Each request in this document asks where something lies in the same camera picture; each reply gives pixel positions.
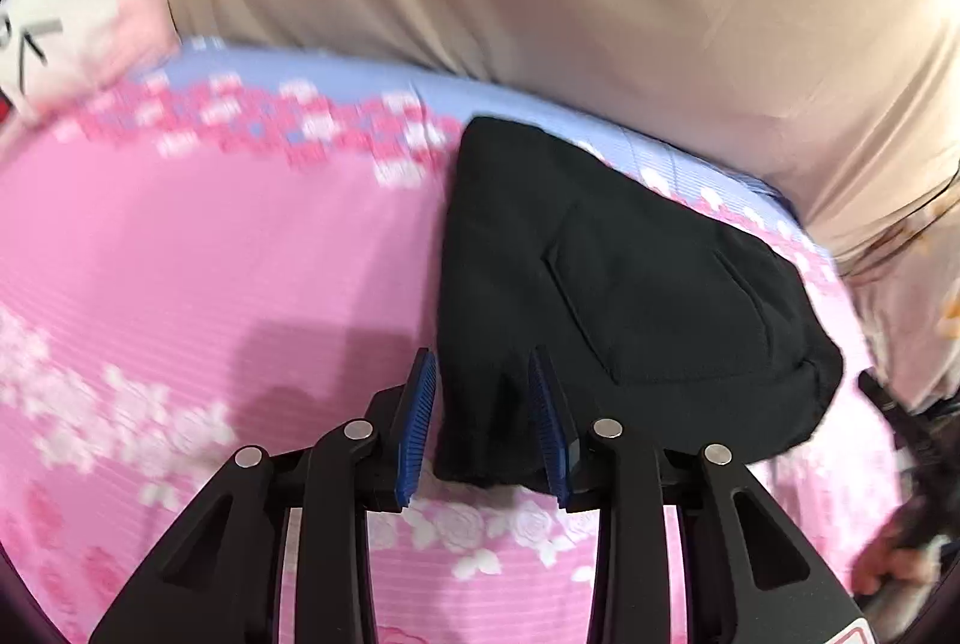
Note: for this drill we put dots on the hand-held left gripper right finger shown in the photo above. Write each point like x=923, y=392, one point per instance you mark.
x=551, y=434

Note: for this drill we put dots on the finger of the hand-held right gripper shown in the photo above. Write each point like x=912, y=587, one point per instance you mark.
x=885, y=400

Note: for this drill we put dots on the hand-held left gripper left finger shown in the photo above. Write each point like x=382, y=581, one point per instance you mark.
x=415, y=434

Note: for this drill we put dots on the black pants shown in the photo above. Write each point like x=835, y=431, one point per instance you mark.
x=637, y=284

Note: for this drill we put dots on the person's right hand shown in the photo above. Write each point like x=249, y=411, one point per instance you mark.
x=892, y=561

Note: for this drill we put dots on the pale pink printed cloth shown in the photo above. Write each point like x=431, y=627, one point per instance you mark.
x=915, y=314

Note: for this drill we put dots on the pink floral blanket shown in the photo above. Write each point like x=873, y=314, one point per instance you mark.
x=187, y=254

